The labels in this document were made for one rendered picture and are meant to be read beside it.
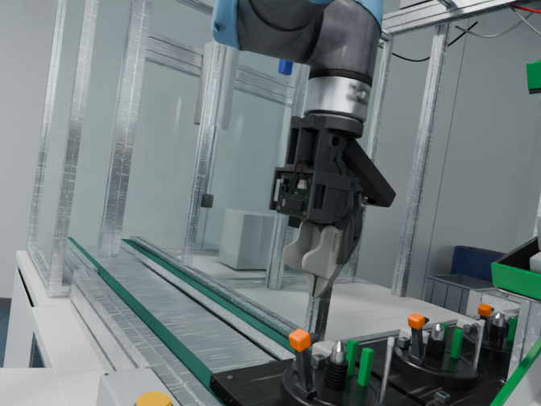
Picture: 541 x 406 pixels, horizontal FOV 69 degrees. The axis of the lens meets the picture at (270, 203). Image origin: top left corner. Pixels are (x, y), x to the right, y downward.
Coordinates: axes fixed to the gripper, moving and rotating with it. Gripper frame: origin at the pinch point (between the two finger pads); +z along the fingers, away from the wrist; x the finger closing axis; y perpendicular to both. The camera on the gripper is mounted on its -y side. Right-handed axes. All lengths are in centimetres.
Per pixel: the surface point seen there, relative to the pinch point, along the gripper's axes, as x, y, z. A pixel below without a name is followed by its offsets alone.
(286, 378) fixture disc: -4.1, -0.5, 13.9
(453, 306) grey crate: -74, -190, 41
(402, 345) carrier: -4.9, -28.6, 13.4
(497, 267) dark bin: 20.5, 2.1, -7.7
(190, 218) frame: -75, -19, 2
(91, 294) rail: -54, 12, 17
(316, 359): -4.7, -6.6, 12.5
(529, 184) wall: -145, -466, -56
